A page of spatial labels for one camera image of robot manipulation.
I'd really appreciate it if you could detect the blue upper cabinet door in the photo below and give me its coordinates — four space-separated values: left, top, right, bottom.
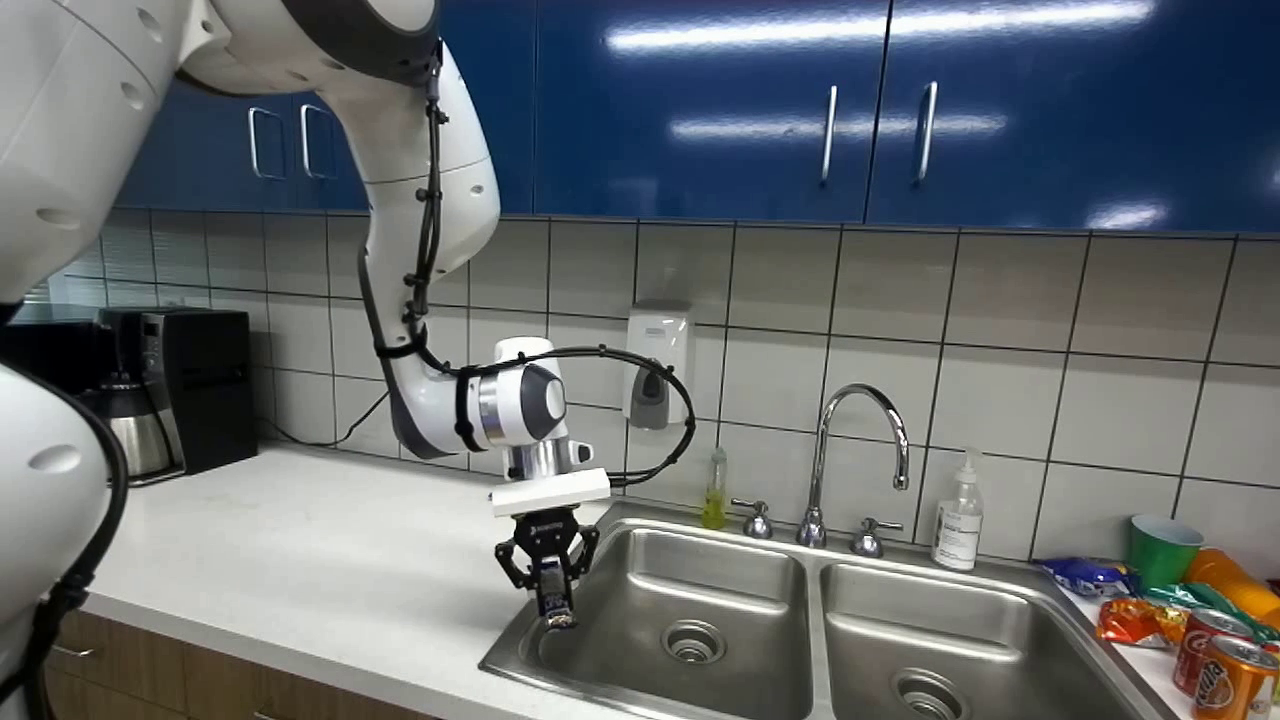
862 0 1280 238
110 73 288 211
281 0 536 215
533 0 888 227

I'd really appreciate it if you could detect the orange snack pack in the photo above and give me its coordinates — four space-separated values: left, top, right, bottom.
1181 545 1280 634

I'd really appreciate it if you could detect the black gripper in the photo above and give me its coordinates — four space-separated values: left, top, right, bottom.
493 508 601 595

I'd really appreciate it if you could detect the green cup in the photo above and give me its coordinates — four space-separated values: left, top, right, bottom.
1120 513 1206 587

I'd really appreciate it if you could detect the green dish soap bottle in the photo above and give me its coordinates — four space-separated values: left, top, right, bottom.
701 443 734 532

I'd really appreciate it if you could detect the orange chip bag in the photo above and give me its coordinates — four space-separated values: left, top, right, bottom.
1093 593 1193 650

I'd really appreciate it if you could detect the wooden lower cabinet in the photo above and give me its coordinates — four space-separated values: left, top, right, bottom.
43 602 442 720

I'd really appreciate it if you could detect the stainless steel double sink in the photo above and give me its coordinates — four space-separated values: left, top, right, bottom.
477 513 1185 720

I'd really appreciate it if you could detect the blue snack bag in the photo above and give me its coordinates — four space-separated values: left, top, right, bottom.
1034 552 1137 602

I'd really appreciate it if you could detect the chrome gooseneck faucet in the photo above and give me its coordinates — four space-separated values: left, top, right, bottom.
794 378 915 552

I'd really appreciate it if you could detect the steel coffee carafe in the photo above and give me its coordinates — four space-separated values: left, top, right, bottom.
92 377 186 483

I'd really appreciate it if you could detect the clear hand soap pump bottle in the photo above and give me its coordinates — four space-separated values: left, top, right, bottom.
929 452 989 575

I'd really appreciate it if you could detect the green snack wrapper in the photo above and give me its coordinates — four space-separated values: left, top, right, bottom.
1153 579 1265 630

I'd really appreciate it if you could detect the black countertop appliance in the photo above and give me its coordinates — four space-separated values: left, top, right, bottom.
0 314 117 392

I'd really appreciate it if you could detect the black coffee maker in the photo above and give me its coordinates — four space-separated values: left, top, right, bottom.
96 305 260 477

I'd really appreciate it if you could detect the steel cabinet door handle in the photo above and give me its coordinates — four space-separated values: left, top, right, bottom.
912 77 944 186
240 103 273 183
814 78 844 186
290 101 327 183

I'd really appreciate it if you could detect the thick black base cable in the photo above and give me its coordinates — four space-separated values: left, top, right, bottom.
0 363 136 720

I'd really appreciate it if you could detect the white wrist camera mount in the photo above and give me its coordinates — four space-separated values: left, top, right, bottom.
482 469 615 521

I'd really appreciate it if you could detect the black power cord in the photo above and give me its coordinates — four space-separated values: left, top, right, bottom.
265 395 383 452

